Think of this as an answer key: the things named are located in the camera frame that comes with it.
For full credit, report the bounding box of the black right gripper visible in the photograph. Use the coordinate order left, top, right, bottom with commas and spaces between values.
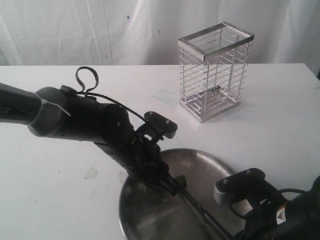
234, 180, 288, 240

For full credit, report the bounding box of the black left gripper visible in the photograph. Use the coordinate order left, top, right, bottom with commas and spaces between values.
95, 132, 182, 196

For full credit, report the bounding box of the black handled knife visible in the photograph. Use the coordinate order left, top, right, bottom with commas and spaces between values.
177, 189, 235, 240

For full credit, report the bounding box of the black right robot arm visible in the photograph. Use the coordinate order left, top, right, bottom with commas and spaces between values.
234, 177, 320, 240

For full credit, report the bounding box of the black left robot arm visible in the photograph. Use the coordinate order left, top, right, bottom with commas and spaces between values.
0, 84, 182, 195

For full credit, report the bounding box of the round steel plate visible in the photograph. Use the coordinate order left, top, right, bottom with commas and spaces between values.
119, 148, 245, 240

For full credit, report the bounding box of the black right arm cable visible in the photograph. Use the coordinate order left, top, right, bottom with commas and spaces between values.
277, 188, 307, 201

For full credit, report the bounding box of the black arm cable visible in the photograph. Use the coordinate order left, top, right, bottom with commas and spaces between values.
277, 188, 307, 201
74, 66, 157, 133

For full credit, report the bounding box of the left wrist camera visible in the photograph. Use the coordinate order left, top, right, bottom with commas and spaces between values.
144, 111, 178, 139

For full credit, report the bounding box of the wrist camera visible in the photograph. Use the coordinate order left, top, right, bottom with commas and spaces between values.
144, 111, 178, 139
213, 168, 266, 205

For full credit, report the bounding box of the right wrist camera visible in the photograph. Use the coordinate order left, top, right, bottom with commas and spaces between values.
213, 168, 266, 205

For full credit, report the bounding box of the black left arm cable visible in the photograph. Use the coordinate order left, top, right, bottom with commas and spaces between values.
74, 66, 157, 133

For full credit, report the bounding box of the white cable tie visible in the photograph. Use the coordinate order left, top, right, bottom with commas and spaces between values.
31, 92, 72, 126

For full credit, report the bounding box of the silver wire utensil holder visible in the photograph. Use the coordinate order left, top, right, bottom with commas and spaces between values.
178, 22, 255, 123

